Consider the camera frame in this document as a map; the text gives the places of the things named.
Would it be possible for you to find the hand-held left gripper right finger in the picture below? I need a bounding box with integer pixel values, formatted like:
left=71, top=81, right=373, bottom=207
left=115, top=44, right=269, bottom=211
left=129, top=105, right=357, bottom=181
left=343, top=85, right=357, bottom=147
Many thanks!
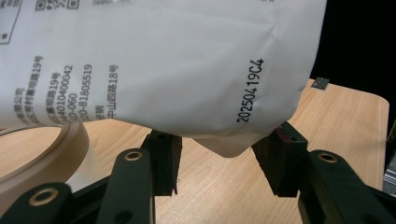
left=250, top=120, right=309, bottom=199

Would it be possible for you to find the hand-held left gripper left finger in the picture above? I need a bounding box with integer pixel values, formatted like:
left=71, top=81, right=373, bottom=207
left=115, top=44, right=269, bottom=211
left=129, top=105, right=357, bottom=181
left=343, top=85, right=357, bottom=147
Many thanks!
left=140, top=129, right=183, bottom=197

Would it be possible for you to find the white and blue pouch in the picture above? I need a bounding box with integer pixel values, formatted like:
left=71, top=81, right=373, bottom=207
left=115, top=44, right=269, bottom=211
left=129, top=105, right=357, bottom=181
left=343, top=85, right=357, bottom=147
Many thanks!
left=0, top=0, right=328, bottom=159

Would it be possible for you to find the clear jar with beige rim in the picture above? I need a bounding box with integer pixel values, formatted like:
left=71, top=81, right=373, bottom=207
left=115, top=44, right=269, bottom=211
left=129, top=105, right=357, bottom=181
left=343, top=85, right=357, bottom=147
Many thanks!
left=0, top=122, right=91, bottom=217

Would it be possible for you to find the grey tape piece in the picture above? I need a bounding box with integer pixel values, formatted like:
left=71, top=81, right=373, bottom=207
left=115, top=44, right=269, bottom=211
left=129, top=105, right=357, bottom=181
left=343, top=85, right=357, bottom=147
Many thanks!
left=311, top=77, right=331, bottom=91

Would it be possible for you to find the metal floor rail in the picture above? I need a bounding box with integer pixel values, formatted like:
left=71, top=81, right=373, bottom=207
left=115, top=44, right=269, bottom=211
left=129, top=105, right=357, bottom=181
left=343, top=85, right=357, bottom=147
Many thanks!
left=383, top=157, right=396, bottom=196

